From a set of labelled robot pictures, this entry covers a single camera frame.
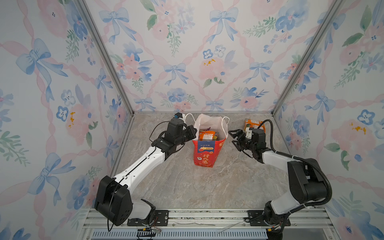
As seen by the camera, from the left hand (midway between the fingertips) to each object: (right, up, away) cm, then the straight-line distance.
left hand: (199, 128), depth 78 cm
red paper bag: (+4, -13, +1) cm, 14 cm away
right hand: (+19, -4, +13) cm, 24 cm away
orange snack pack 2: (+39, +3, +32) cm, 50 cm away
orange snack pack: (+4, -4, +3) cm, 7 cm away
